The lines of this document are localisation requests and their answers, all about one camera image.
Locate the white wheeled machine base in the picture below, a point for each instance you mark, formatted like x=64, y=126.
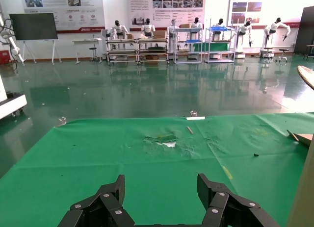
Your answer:
x=12, y=104

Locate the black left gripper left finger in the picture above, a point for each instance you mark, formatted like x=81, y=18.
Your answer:
x=103, y=207

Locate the wall poster with red band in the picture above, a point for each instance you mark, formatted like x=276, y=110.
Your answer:
x=63, y=8

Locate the green tablecloth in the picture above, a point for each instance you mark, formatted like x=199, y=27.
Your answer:
x=98, y=163

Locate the white industrial robot arm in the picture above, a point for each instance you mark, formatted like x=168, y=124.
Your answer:
x=12, y=45

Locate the yellow tape strip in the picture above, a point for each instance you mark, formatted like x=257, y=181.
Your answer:
x=227, y=173

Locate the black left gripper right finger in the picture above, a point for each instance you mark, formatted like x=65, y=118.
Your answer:
x=225, y=205

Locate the small wooden stick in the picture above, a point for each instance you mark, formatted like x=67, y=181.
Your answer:
x=190, y=130

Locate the black round stool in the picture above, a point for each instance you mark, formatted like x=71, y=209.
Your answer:
x=92, y=53
x=282, y=55

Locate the white metal shelf rack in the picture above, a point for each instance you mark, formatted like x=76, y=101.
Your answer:
x=219, y=53
x=187, y=53

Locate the white standing table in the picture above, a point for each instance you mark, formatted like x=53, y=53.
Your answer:
x=87, y=42

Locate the flat brown cardboard box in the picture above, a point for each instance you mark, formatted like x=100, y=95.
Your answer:
x=186, y=26

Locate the large cardboard carton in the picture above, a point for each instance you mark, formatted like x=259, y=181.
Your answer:
x=304, y=187

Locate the blue plastic bin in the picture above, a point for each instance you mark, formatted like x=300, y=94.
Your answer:
x=219, y=28

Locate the white tape strip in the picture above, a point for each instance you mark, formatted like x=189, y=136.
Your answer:
x=195, y=118

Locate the silver binder clip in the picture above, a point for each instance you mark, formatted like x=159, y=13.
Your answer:
x=62, y=119
x=193, y=113

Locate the metal pipe shelf rack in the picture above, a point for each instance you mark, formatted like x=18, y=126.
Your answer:
x=153, y=50
x=122, y=50

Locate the red box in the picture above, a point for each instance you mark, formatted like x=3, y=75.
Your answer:
x=5, y=57

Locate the wall poster with photo row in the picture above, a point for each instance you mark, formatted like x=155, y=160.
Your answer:
x=166, y=6

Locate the wall poster with dark photos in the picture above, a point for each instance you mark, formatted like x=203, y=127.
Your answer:
x=257, y=6

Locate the black display on stand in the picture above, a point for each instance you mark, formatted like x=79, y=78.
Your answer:
x=33, y=26

